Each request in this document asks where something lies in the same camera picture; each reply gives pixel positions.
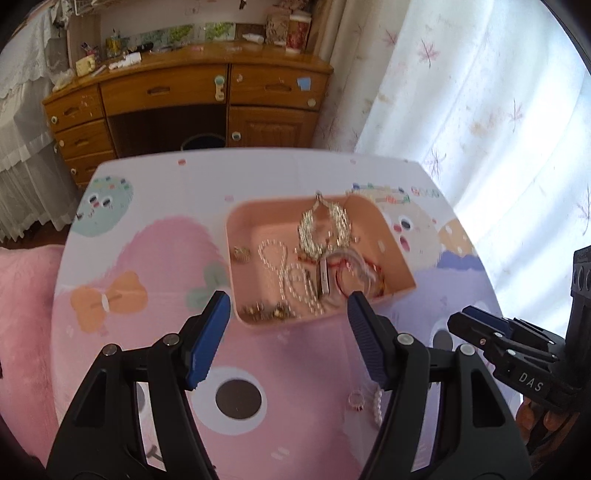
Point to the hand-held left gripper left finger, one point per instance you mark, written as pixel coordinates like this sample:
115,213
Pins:
207,341

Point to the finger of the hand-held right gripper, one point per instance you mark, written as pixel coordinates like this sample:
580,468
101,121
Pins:
485,339
489,318

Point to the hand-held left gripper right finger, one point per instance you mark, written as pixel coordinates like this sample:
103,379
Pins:
367,341

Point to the pink plastic box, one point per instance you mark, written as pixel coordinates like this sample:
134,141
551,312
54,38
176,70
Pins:
378,244

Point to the person's right hand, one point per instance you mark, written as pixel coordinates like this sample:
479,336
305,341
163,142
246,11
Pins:
547,424

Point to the pink quilted blanket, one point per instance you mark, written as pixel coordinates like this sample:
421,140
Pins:
25,323

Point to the dark round waste bin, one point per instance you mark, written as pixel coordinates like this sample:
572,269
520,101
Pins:
203,141

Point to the white leaf print curtain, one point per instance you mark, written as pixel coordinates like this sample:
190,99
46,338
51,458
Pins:
461,115

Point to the green white drawer lock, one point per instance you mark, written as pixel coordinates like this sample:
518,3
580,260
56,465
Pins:
219,88

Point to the wooden desk with drawers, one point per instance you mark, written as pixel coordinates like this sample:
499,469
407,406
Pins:
184,87

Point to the blue square sticker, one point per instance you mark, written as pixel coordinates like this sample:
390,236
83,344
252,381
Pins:
304,83

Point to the white lace cloth cover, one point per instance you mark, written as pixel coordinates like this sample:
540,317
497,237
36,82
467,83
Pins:
23,138

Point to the white small box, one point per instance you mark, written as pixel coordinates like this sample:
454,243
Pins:
124,60

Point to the clear plastic bag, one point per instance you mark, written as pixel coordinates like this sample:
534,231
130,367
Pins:
62,81

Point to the cream yellow mug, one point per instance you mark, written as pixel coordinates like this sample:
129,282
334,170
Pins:
85,65

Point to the white tube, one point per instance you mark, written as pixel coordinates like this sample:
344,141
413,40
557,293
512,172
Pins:
253,38

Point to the glass jar with pens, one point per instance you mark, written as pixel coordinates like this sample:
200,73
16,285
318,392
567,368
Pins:
113,46

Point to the red patterned paper cup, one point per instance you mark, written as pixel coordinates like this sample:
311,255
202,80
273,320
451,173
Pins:
298,31

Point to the floral ceramic mug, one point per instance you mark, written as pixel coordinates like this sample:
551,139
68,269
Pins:
277,28

